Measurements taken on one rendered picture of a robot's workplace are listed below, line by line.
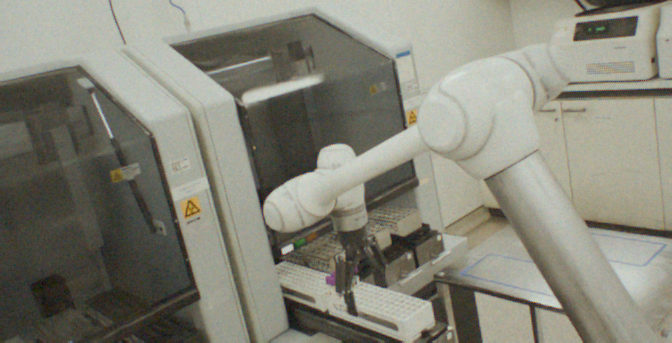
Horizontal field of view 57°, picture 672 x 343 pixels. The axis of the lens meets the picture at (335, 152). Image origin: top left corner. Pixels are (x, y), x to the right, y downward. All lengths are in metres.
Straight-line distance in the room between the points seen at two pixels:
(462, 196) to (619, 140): 1.06
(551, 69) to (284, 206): 0.63
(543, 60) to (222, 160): 0.89
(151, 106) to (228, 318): 0.60
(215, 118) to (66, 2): 1.20
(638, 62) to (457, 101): 2.67
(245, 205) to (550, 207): 0.93
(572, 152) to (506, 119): 2.90
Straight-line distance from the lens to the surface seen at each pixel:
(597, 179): 3.87
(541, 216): 1.01
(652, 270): 1.77
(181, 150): 1.60
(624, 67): 3.62
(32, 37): 2.65
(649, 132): 3.65
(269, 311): 1.82
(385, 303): 1.61
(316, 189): 1.35
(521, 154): 1.00
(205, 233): 1.66
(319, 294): 1.74
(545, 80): 1.11
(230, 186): 1.68
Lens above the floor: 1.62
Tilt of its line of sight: 13 degrees down
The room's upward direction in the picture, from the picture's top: 12 degrees counter-clockwise
